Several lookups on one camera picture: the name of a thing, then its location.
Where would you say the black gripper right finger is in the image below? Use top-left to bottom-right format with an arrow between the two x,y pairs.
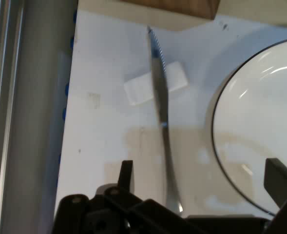
264,157 -> 287,234

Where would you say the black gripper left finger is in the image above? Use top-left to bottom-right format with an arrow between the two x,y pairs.
51,160 -> 190,234

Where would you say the steel serrated table knife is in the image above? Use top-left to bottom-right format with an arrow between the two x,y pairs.
147,26 -> 184,217

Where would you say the white bowl with black rim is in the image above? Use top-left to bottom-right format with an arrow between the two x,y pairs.
210,38 -> 287,217

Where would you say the white ceramic cutlery rest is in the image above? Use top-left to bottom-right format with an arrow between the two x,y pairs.
123,61 -> 190,106

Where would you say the dark wooden drawer cabinet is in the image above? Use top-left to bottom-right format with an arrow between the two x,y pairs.
120,0 -> 221,20

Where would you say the aluminium wall rail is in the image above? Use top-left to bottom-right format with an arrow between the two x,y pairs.
0,0 -> 25,234

